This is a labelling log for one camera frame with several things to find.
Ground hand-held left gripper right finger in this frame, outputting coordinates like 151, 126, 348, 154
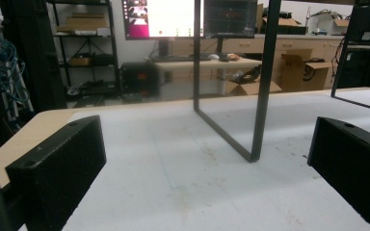
306, 116, 370, 231

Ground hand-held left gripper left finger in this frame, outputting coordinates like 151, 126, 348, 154
5, 115, 108, 231

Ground black metal shelf rack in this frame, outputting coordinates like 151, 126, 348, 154
46, 0, 121, 99

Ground black computer tower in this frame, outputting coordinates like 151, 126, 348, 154
120, 61, 159, 96

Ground black cabinet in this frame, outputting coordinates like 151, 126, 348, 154
336, 0, 370, 90

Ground wooden cabinet counter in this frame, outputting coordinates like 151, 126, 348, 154
170, 34, 348, 90

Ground low open cardboard box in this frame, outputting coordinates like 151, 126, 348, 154
225, 67, 282, 96

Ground white foam table mat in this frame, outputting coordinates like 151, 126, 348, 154
18, 88, 370, 231

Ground cardboard box on shelf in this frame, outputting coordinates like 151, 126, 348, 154
57, 13, 110, 33

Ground cardboard box on counter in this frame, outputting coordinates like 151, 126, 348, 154
263, 16, 308, 36

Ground black keyboard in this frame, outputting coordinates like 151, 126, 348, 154
150, 55, 212, 64

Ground wooden desk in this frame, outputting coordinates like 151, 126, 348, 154
152, 57, 263, 96

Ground bright computer monitor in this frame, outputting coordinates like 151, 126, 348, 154
120, 0, 205, 40

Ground dark computer monitor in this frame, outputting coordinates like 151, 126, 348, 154
203, 0, 258, 39

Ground black metal frame stand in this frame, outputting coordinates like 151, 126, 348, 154
193, 0, 282, 164
330, 18, 370, 115

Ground bundle of blue cables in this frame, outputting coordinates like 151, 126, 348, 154
0, 39, 31, 105

